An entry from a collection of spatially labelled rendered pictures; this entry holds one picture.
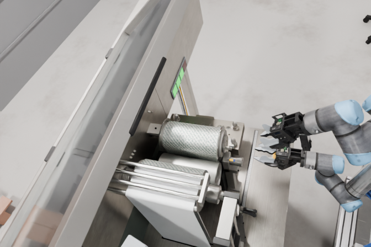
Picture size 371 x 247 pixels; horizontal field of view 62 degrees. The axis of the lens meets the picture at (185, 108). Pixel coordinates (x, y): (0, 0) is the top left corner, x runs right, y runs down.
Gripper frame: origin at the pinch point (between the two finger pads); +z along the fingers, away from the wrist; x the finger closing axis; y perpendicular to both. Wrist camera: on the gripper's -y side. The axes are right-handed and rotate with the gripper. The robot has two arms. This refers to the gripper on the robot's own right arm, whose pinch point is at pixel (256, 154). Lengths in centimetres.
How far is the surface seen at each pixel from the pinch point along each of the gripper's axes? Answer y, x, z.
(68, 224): 94, 63, 12
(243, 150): -19.0, -11.0, 8.9
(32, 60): -94, -127, 286
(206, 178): 36.8, 31.0, 10.8
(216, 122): -6.0, -17.7, 23.8
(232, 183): -12.5, 11.3, 10.0
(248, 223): -19.0, 26.0, -0.1
